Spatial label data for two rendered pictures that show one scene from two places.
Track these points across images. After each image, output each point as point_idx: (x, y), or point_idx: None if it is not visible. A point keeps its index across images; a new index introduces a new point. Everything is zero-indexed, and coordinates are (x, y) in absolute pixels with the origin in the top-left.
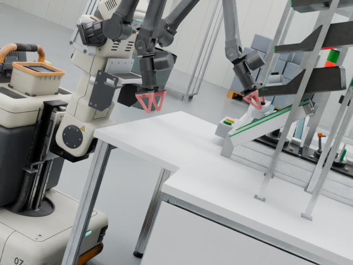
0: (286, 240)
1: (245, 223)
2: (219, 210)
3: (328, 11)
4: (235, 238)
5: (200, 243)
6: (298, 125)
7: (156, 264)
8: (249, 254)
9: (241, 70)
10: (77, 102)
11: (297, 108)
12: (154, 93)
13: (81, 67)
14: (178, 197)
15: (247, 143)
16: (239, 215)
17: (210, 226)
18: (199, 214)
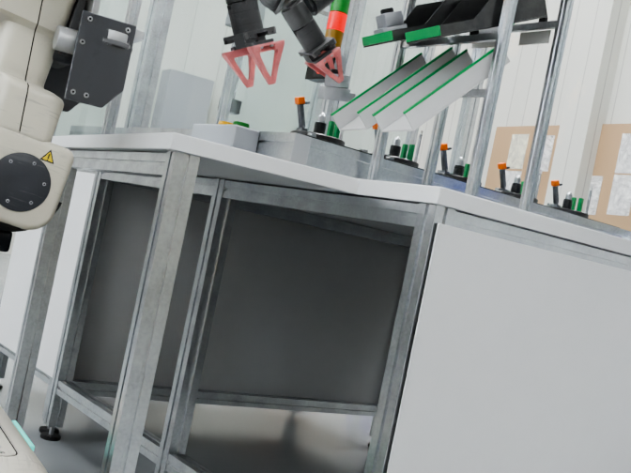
0: (591, 240)
1: (547, 228)
2: (515, 216)
3: None
4: (535, 260)
5: (493, 283)
6: None
7: (434, 349)
8: (552, 280)
9: (305, 13)
10: (25, 95)
11: (507, 47)
12: (237, 51)
13: (11, 9)
14: (462, 209)
15: (326, 146)
16: (540, 218)
17: (504, 249)
18: (485, 233)
